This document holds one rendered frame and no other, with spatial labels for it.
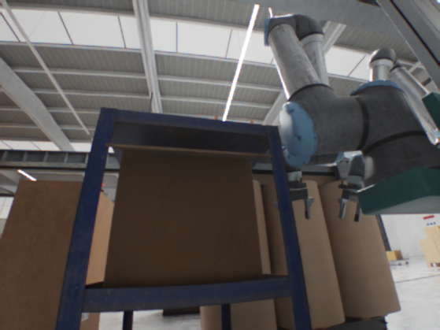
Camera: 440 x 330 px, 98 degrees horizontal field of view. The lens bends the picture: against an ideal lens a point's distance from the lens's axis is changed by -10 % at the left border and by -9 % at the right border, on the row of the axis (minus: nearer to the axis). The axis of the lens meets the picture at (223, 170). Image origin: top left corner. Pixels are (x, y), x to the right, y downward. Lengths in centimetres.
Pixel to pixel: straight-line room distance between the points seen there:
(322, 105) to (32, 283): 111
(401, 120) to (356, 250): 114
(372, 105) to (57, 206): 114
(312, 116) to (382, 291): 137
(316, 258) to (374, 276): 41
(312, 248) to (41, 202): 141
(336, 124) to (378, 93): 15
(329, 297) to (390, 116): 110
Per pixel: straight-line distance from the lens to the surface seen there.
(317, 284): 144
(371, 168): 60
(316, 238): 146
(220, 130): 52
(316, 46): 106
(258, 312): 130
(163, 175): 48
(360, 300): 165
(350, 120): 58
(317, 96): 61
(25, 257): 108
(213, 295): 43
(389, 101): 65
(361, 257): 165
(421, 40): 82
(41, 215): 109
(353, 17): 548
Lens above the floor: 58
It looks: 24 degrees up
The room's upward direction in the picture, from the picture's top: 3 degrees counter-clockwise
